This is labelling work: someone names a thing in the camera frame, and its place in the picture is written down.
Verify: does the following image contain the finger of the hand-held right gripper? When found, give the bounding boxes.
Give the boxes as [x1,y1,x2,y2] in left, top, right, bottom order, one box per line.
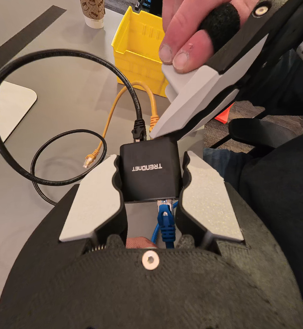
[149,35,269,140]
[178,89,240,140]

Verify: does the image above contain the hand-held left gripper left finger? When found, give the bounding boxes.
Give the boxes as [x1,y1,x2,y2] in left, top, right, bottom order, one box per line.
[59,154,128,245]

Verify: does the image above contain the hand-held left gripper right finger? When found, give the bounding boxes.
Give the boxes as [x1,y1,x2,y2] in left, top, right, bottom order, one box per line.
[178,151,245,241]

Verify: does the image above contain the yellow ethernet cable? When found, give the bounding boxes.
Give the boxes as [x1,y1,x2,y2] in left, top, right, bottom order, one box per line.
[83,81,160,169]

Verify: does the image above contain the blue ethernet cable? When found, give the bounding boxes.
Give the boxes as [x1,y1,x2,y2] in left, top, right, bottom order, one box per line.
[151,198,179,249]

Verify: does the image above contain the black ethernet cable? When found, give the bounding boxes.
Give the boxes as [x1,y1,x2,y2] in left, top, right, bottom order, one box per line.
[0,50,146,206]

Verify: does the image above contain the large yellow bin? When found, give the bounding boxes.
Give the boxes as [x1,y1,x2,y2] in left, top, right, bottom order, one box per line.
[112,6,169,98]

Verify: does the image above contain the black network switch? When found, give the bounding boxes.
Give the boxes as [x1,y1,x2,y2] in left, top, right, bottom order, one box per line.
[119,137,182,202]

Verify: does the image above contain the person's left hand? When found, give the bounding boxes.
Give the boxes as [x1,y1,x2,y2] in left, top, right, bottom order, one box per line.
[126,236,157,249]

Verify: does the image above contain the person's right hand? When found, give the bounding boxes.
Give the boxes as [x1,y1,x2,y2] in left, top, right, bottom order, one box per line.
[159,0,260,74]

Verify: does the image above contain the orange red floor bag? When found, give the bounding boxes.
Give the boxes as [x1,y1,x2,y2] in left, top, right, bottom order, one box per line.
[214,102,235,124]

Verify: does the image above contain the paper coffee cup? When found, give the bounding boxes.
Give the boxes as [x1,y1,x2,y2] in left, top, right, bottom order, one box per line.
[80,0,106,29]

